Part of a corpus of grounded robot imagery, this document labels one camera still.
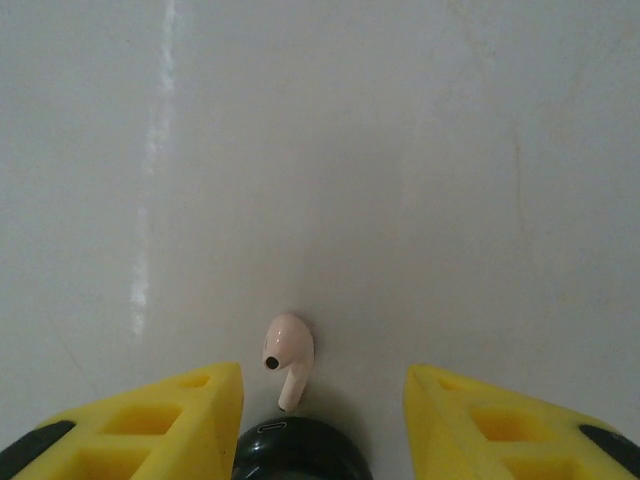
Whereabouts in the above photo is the pink wireless earbud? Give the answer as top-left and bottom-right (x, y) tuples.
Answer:
(262, 312), (316, 413)

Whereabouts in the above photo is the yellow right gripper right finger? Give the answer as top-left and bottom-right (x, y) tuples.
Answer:
(403, 364), (640, 480)

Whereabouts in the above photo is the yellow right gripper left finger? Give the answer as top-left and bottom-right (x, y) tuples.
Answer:
(0, 361), (246, 480)

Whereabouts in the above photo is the black earbud charging case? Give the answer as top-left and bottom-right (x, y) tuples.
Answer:
(230, 415), (376, 480)

